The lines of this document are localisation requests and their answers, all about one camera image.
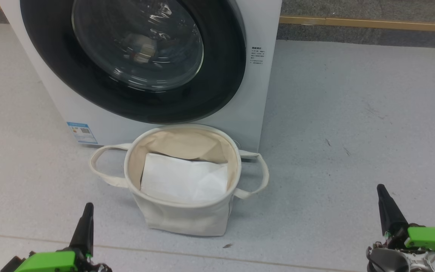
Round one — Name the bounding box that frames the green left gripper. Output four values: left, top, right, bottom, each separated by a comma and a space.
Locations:
0, 202, 112, 272

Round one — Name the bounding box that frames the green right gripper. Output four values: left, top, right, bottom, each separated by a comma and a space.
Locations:
366, 184, 435, 272

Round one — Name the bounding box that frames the cream canvas laundry basket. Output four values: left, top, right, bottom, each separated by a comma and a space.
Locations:
89, 124, 270, 237

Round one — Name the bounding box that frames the white front-load washing machine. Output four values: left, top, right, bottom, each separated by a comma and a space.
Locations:
0, 0, 282, 153

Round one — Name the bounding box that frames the blue energy label sticker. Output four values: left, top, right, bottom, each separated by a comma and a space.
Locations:
66, 121, 99, 145

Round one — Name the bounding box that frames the white folded sheet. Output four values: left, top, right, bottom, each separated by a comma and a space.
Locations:
140, 152, 228, 204

